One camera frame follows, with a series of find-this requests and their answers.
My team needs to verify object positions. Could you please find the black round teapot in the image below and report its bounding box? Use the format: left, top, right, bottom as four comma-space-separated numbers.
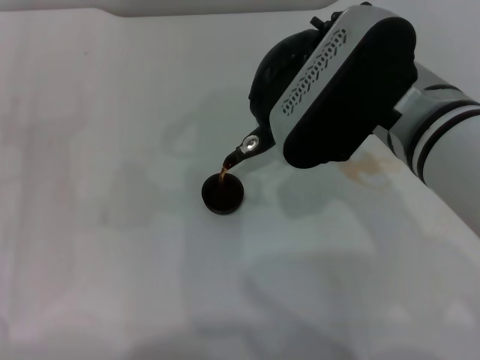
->
220, 15, 338, 175

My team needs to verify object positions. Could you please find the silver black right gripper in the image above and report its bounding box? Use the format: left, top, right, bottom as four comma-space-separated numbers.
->
268, 4, 419, 169

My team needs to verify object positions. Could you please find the small dark teacup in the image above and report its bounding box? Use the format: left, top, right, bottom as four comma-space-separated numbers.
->
200, 172, 246, 217

